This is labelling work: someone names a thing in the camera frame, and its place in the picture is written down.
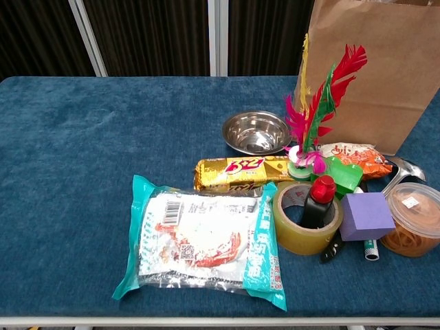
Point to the green toy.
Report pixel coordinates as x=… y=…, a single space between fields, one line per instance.
x=343 y=175

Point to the purple foam block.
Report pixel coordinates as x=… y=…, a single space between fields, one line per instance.
x=366 y=216

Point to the rubber bands plastic tub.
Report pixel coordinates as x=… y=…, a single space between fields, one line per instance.
x=412 y=240

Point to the orange snack packet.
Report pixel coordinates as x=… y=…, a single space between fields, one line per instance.
x=364 y=159

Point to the green white marker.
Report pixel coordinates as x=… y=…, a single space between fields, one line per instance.
x=371 y=251

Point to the brown paper shopping bag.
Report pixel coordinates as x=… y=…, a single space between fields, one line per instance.
x=378 y=68

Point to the gold biscuit pack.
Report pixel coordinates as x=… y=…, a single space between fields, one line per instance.
x=233 y=172

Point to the stainless steel bowl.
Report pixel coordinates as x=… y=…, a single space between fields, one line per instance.
x=254 y=134

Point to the teal instant noodle packet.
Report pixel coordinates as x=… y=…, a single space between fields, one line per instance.
x=199 y=233

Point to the colourful feather shuttlecock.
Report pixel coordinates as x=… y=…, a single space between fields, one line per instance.
x=298 y=172

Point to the black bottle with red cap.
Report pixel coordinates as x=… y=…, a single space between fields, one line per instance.
x=323 y=189

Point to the brown tape roll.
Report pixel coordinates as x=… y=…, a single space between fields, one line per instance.
x=299 y=240

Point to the blue velvet tablecloth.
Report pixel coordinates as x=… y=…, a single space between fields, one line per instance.
x=86 y=172

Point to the dark pleated curtain panel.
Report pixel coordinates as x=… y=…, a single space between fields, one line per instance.
x=148 y=34
x=34 y=34
x=268 y=34

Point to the white partition frame post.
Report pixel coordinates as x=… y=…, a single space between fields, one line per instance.
x=217 y=38
x=87 y=38

